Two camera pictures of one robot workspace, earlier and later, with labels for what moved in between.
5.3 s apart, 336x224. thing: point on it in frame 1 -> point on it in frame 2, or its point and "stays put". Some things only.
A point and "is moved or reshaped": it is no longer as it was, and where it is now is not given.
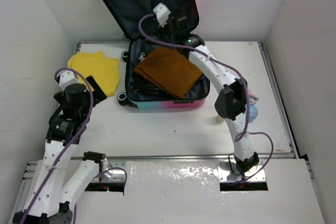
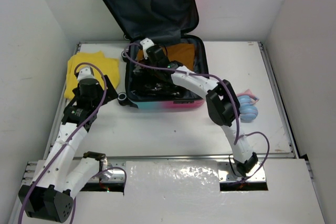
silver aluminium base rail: [116, 167] stays put
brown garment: [174, 70] is moved or reshaped
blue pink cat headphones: [253, 110] stays put
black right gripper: [163, 33] -> [150, 72]
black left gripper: [98, 95] -> [111, 94]
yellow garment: [104, 71] stays put
